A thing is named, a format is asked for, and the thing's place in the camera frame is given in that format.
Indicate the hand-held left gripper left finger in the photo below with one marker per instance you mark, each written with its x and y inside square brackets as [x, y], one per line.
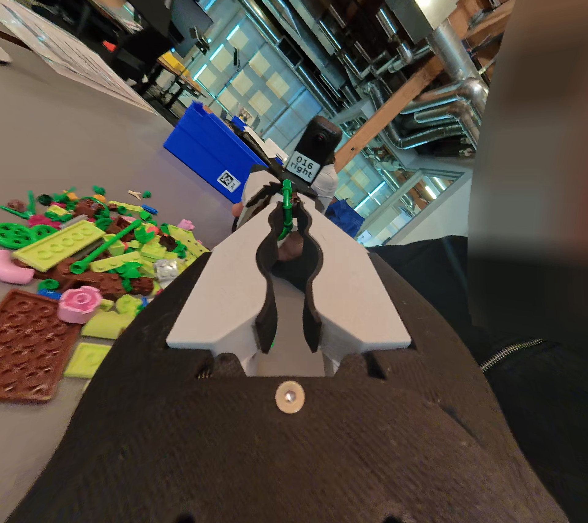
[220, 298]

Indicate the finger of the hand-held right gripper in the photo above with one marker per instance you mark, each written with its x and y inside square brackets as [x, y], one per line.
[310, 202]
[257, 192]

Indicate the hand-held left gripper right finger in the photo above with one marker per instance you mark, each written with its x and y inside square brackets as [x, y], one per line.
[358, 298]

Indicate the green leafy stalk piece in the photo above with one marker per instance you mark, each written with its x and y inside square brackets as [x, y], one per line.
[285, 210]

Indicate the pink round toy stud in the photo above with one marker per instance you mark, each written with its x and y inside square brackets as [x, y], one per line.
[186, 224]

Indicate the pile of small toy bricks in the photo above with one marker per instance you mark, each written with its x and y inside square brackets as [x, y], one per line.
[115, 256]

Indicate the green toy stem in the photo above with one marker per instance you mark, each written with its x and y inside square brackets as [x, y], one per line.
[105, 247]

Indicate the person's right hand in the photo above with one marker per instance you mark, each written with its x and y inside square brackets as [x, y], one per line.
[289, 249]

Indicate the blue jacket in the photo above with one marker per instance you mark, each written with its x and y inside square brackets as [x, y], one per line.
[344, 217]

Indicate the blue plastic bin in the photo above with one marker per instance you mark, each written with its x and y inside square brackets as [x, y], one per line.
[206, 150]

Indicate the lime face print tile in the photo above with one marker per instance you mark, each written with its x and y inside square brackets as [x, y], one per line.
[183, 240]

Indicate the blue toy pin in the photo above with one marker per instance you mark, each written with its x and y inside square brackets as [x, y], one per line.
[149, 209]

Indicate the narrow lime toy plate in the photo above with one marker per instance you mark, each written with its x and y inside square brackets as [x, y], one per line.
[124, 207]

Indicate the pink printed round tile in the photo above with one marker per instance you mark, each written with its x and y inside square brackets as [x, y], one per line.
[78, 304]

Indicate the yellow plastic bin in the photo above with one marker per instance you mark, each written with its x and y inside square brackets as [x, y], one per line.
[172, 63]

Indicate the long wide lime plate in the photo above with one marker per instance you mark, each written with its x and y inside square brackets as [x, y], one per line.
[59, 245]

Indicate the green toy wheel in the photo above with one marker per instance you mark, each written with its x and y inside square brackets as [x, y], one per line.
[13, 236]
[43, 232]

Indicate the brown toy brick plate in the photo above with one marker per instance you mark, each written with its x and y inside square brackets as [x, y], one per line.
[32, 343]

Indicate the pink curved toy tube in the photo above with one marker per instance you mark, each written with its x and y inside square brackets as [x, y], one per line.
[13, 270]

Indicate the laminated paper sheet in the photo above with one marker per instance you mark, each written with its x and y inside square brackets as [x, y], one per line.
[69, 49]

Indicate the wooden post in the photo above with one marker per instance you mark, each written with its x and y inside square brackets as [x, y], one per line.
[390, 114]

